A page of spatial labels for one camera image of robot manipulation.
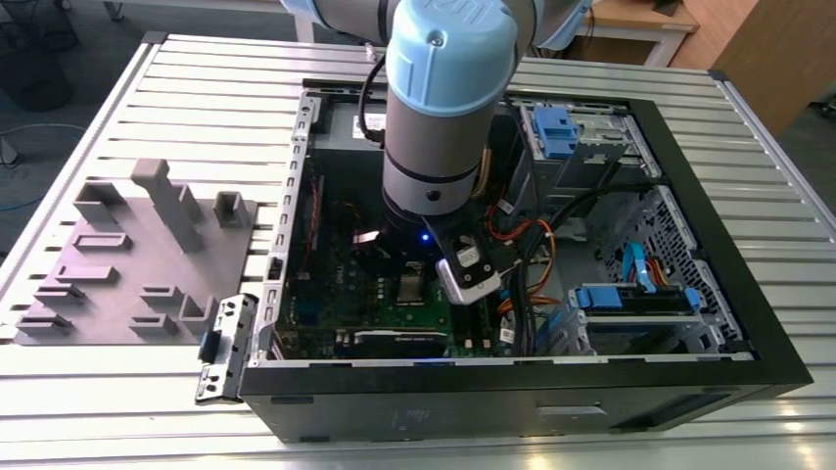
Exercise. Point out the silver square CPU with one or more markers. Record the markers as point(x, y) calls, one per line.
point(409, 289)

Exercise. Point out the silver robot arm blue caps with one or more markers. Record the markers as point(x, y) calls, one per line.
point(430, 122)

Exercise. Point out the CPU socket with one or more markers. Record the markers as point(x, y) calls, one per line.
point(426, 289)

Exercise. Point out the green motherboard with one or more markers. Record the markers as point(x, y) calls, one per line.
point(326, 303)

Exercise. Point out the black RAM slot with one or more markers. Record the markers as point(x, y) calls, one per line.
point(473, 328)
point(484, 328)
point(466, 328)

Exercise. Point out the black graphics card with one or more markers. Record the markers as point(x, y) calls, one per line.
point(398, 340)

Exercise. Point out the blue board connector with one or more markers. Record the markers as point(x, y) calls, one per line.
point(308, 313)

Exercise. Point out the grey power supply unit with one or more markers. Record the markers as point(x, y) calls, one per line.
point(340, 132)

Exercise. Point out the grey metal drive cage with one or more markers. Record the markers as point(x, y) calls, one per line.
point(574, 181)

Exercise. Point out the blue plastic drive latch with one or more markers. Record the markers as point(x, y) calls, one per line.
point(554, 132)

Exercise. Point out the black open PC case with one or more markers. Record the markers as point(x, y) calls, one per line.
point(457, 406)

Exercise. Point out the grey metal disk bay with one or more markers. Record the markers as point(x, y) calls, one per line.
point(640, 319)

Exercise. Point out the grey parts rack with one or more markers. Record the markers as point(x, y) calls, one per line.
point(149, 274)

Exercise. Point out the hard disk in blue carrier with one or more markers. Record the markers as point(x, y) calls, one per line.
point(653, 302)

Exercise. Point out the black round bin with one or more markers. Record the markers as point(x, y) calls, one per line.
point(36, 83)

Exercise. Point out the brown wooden cabinet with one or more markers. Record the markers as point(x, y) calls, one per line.
point(777, 59)

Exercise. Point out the black chair base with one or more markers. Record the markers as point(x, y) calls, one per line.
point(826, 105)

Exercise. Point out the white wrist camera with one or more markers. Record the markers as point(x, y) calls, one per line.
point(466, 279)

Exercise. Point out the grey card retention bracket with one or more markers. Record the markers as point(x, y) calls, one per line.
point(229, 338)

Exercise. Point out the wooden desk white frame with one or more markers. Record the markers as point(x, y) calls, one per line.
point(653, 22)

